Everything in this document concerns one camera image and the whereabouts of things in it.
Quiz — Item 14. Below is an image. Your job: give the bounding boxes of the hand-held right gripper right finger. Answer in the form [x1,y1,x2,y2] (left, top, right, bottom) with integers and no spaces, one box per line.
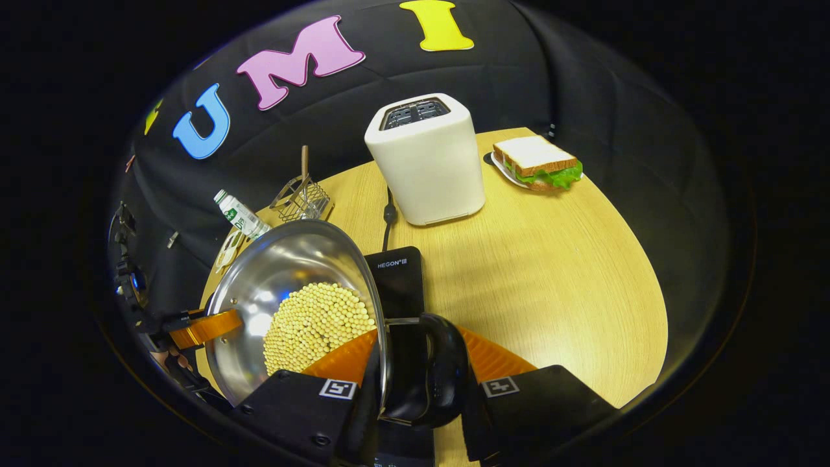
[454,324,618,464]

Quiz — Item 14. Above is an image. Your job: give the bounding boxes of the black toaster cable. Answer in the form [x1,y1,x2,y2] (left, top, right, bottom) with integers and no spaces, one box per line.
[381,187,397,252]

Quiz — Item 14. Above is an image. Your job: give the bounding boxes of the wire utensil holder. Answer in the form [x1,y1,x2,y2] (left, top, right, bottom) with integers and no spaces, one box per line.
[269,175,335,222]

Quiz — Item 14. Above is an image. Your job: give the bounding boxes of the pile of yellow beans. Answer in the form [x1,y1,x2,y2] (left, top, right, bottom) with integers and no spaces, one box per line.
[263,282,377,377]

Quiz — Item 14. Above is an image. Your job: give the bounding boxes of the black backdrop cloth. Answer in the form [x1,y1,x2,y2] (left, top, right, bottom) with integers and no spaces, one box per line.
[107,0,733,416]

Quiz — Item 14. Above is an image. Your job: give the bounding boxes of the stainless steel pot black handles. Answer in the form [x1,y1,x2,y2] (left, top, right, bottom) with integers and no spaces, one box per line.
[204,219,471,429]

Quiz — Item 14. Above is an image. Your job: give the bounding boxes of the sandwich with lettuce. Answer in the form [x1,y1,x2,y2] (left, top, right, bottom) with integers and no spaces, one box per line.
[493,135,583,193]

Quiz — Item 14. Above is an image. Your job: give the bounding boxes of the small white plate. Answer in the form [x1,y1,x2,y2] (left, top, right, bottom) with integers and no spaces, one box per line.
[490,152,584,193]

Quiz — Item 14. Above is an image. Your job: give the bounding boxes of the white drink bottle green cap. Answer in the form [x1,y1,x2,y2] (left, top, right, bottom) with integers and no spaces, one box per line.
[214,189,272,241]

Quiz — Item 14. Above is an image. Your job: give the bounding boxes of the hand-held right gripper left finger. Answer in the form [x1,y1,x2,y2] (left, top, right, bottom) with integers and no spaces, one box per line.
[230,328,385,467]

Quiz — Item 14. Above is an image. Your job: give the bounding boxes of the black induction cooktop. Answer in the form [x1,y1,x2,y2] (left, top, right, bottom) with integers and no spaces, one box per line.
[363,246,436,467]

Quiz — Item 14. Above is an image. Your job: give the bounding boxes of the white toaster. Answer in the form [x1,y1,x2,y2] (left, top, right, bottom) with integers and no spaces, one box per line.
[364,93,486,226]

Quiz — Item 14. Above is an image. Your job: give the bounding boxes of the white divided dish with beans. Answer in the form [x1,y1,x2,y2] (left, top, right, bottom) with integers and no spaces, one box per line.
[215,230,248,273]

